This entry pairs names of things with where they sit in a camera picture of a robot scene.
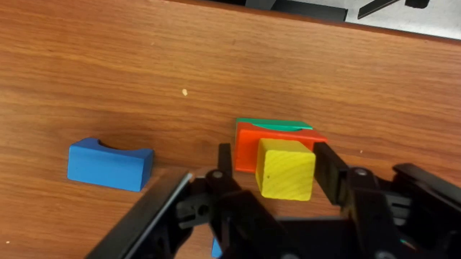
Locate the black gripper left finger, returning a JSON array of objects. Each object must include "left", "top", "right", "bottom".
[{"left": 205, "top": 141, "right": 285, "bottom": 259}]

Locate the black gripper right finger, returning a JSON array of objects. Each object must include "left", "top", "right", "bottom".
[{"left": 313, "top": 141, "right": 402, "bottom": 259}]

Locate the yellow wooden cube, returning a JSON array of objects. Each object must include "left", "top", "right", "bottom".
[{"left": 254, "top": 136, "right": 317, "bottom": 202}]

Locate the blue rectangular wooden block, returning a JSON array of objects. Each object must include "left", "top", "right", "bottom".
[{"left": 210, "top": 237, "right": 225, "bottom": 259}]

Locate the orange wooden block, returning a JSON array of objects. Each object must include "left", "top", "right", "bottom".
[{"left": 233, "top": 122, "right": 329, "bottom": 174}]

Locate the blue notched wooden block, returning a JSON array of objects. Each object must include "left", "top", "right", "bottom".
[{"left": 66, "top": 136, "right": 156, "bottom": 194}]

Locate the green curved wooden piece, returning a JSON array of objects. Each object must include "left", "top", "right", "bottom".
[{"left": 235, "top": 116, "right": 316, "bottom": 133}]

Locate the grey metal mount bar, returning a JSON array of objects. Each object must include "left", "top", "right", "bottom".
[{"left": 85, "top": 168, "right": 196, "bottom": 259}]

